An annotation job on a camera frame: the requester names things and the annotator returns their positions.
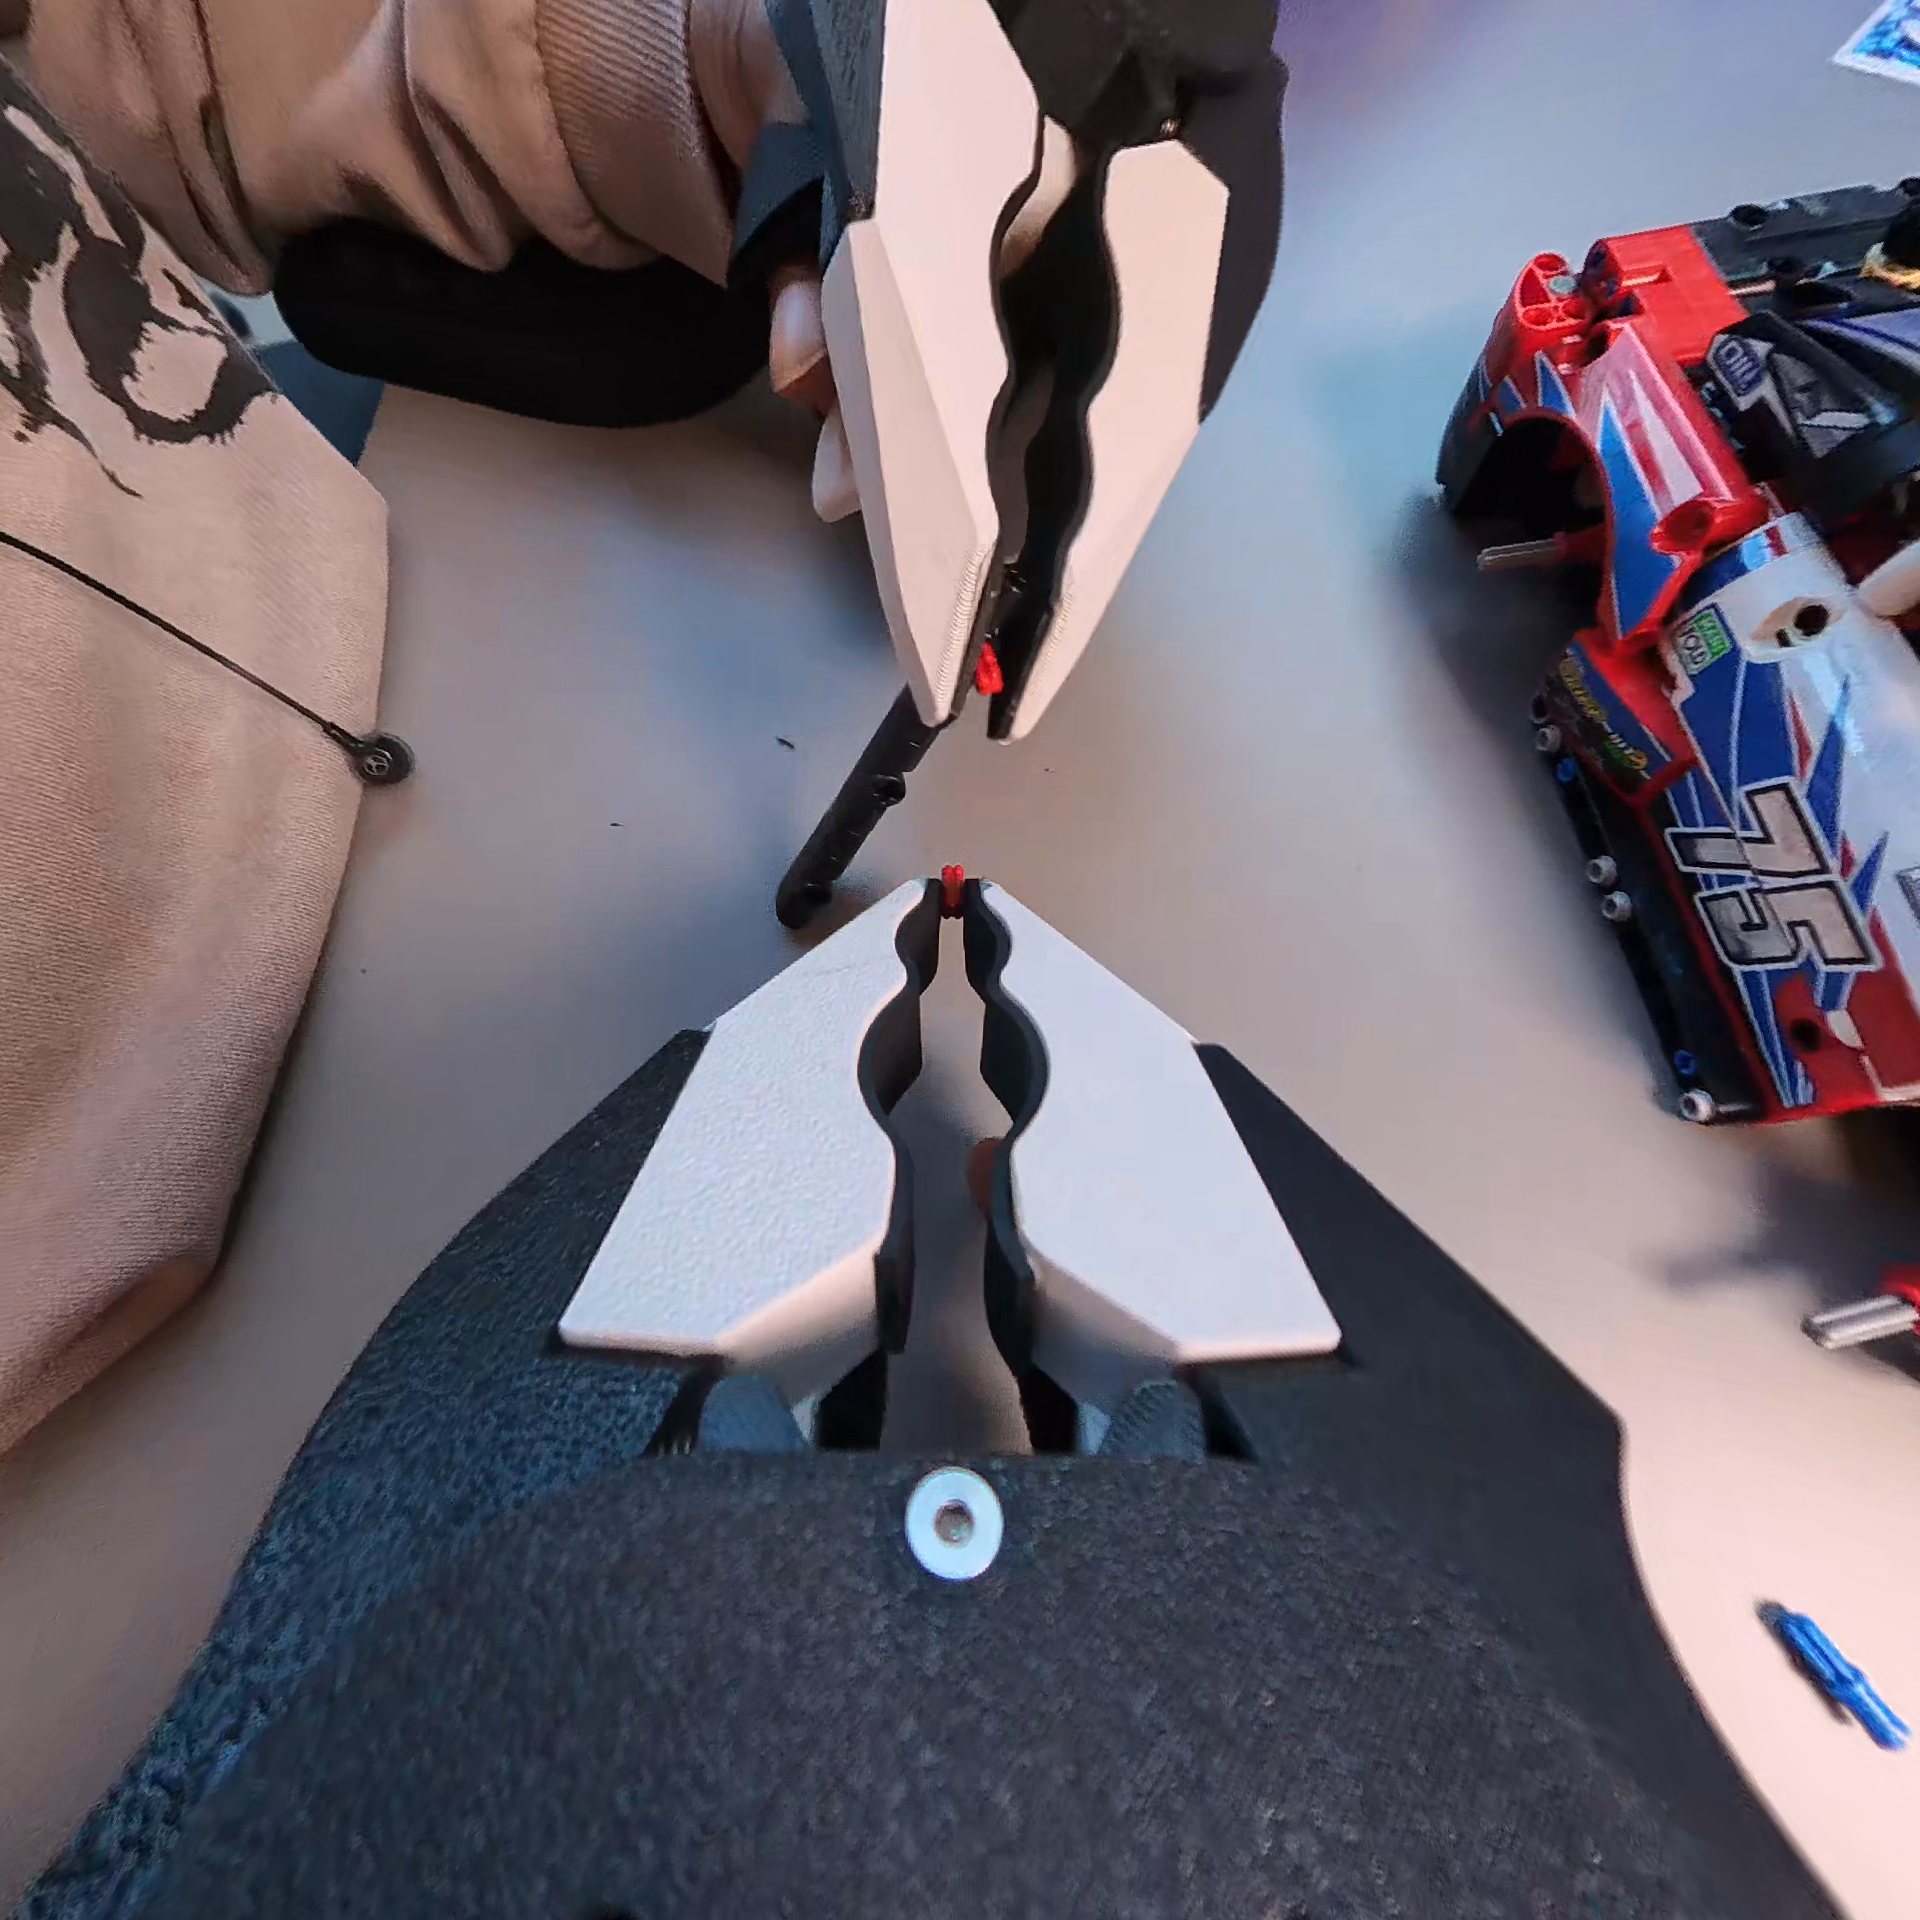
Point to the red white blue lego car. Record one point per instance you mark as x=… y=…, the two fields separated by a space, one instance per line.
x=1724 y=720

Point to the beige printed hoodie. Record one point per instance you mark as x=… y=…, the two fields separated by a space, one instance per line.
x=149 y=900

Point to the small lego axle assembly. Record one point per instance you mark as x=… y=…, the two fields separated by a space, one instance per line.
x=1868 y=1312

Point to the blue fabric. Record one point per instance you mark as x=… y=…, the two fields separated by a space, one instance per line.
x=323 y=398

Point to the black lego rod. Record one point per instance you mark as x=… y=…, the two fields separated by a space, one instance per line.
x=862 y=810

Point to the lego sticker sheet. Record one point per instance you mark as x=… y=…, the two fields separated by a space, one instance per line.
x=1882 y=29

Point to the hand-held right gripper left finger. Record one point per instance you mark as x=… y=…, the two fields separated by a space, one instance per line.
x=735 y=1185

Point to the person's left forearm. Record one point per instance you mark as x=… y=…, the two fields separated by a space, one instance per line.
x=452 y=134

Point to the blue lego pin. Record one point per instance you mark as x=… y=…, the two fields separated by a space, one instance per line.
x=1838 y=1673

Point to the person's left hand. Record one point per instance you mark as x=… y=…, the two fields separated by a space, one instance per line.
x=803 y=338

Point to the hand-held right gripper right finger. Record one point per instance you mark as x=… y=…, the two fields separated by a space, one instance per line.
x=1172 y=1201

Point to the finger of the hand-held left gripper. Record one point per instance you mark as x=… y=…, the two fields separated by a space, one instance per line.
x=1162 y=346
x=931 y=374

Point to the person's right hand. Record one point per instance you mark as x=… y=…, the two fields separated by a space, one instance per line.
x=989 y=1173

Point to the red lego pin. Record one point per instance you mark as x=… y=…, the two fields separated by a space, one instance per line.
x=954 y=886
x=989 y=669

